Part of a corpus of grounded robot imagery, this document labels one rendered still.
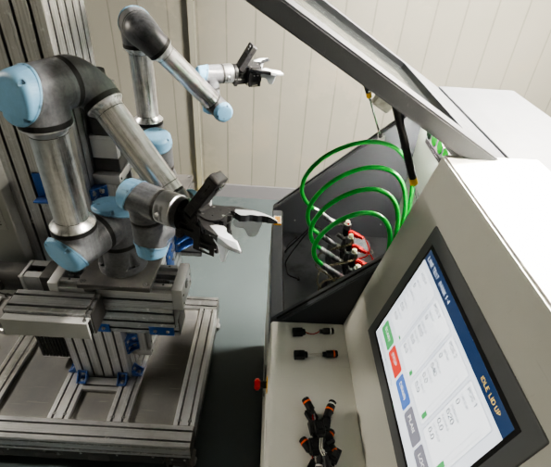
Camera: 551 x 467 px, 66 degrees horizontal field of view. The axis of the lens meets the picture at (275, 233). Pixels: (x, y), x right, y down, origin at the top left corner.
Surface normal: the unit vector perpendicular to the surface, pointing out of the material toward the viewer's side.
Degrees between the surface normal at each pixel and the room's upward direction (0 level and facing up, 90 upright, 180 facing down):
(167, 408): 0
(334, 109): 90
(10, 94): 82
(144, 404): 0
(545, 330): 76
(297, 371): 0
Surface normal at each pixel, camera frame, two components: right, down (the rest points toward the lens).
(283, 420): 0.06, -0.80
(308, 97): -0.03, 0.59
